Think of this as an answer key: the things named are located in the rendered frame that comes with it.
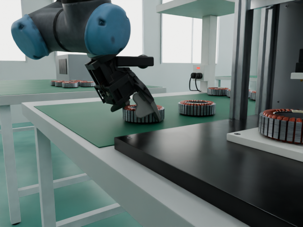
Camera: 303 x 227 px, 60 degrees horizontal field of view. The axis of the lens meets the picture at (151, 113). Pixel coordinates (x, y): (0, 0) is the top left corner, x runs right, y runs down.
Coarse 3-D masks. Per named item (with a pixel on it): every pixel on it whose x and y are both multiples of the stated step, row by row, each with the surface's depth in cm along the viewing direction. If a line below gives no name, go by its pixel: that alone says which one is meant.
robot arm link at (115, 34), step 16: (64, 0) 38; (80, 0) 37; (96, 0) 38; (64, 16) 41; (80, 16) 38; (96, 16) 37; (112, 16) 38; (64, 32) 41; (80, 32) 39; (96, 32) 37; (112, 32) 39; (128, 32) 42; (64, 48) 44; (80, 48) 42; (96, 48) 40; (112, 48) 40
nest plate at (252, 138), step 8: (256, 128) 47; (232, 136) 42; (240, 136) 41; (248, 136) 41; (256, 136) 41; (264, 136) 41; (248, 144) 40; (256, 144) 39; (264, 144) 38; (272, 144) 37; (280, 144) 37; (288, 144) 37; (296, 144) 37; (272, 152) 37; (280, 152) 36; (288, 152) 35; (296, 152) 34
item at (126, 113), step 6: (126, 108) 67; (132, 108) 67; (162, 108) 69; (126, 114) 67; (132, 114) 65; (150, 114) 65; (162, 114) 68; (126, 120) 67; (132, 120) 66; (138, 120) 65; (144, 120) 66; (150, 120) 65; (156, 120) 66
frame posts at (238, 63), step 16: (240, 0) 58; (240, 16) 58; (272, 16) 62; (240, 32) 58; (272, 32) 63; (240, 48) 58; (272, 48) 64; (240, 64) 59; (272, 64) 65; (240, 80) 59; (272, 80) 66; (240, 96) 60; (256, 96) 67; (272, 96) 67; (240, 112) 60; (256, 112) 68
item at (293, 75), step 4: (300, 52) 44; (300, 56) 44; (300, 60) 44; (296, 64) 44; (300, 64) 44; (296, 68) 45; (300, 68) 44; (296, 72) 45; (300, 72) 44; (292, 76) 43; (296, 76) 43; (300, 76) 42
